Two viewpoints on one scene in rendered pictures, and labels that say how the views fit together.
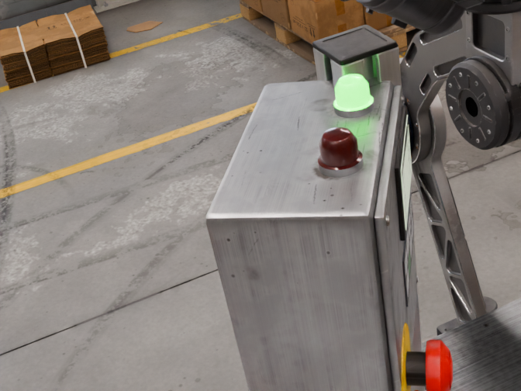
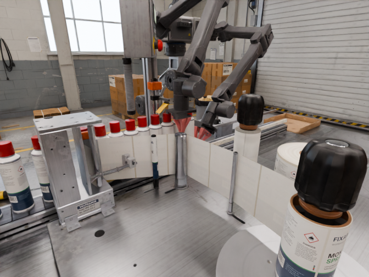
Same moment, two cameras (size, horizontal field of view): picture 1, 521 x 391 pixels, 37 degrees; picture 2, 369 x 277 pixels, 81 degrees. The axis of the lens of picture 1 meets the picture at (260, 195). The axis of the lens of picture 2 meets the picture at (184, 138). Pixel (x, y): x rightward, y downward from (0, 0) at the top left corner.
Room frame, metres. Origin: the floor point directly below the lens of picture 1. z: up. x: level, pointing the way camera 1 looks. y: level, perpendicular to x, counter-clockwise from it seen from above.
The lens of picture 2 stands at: (-0.44, 0.13, 1.29)
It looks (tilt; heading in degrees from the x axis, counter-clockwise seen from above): 21 degrees down; 338
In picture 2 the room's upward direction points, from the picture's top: straight up
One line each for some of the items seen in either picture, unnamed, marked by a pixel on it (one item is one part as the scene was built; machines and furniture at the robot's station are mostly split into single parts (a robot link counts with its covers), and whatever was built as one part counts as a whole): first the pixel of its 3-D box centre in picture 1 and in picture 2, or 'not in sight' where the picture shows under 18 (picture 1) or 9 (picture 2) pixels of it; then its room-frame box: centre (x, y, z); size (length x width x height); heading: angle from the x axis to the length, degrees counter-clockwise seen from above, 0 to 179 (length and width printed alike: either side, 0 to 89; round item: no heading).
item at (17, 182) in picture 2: not in sight; (14, 177); (0.21, 0.37, 0.98); 0.05 x 0.05 x 0.20
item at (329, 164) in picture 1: (338, 148); not in sight; (0.38, -0.05, 1.49); 0.03 x 0.03 x 0.02
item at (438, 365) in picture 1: (429, 368); (158, 45); (0.35, -0.09, 1.33); 0.04 x 0.03 x 0.04; 162
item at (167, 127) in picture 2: not in sight; (167, 137); (0.35, -0.11, 0.98); 0.05 x 0.05 x 0.20
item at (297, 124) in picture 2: not in sight; (291, 122); (0.66, -1.12, 0.85); 0.30 x 0.26 x 0.04; 107
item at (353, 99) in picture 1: (352, 92); not in sight; (0.45, -0.07, 1.49); 0.03 x 0.03 x 0.02
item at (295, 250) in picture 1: (332, 255); (140, 29); (0.42, -0.04, 1.38); 0.17 x 0.10 x 0.19; 162
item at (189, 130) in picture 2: not in sight; (188, 131); (0.39, -0.22, 0.98); 0.05 x 0.05 x 0.20
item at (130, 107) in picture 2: not in sight; (129, 87); (0.42, 0.02, 1.18); 0.04 x 0.04 x 0.21
